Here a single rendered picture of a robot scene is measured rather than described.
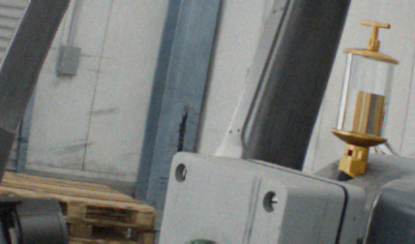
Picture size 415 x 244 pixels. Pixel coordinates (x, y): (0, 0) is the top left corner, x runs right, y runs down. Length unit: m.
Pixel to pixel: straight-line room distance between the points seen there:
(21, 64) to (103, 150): 8.01
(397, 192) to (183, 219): 0.09
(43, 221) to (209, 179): 0.68
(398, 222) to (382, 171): 0.07
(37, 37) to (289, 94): 0.49
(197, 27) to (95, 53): 0.99
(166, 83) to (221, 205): 8.96
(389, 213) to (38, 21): 0.83
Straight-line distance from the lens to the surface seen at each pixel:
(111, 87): 9.08
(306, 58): 0.74
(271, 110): 0.71
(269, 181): 0.36
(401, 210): 0.38
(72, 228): 6.22
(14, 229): 1.06
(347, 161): 0.44
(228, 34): 9.08
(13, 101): 1.10
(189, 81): 9.00
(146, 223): 6.41
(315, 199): 0.36
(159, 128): 9.35
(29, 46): 1.14
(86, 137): 9.02
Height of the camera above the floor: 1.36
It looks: 3 degrees down
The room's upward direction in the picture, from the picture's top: 10 degrees clockwise
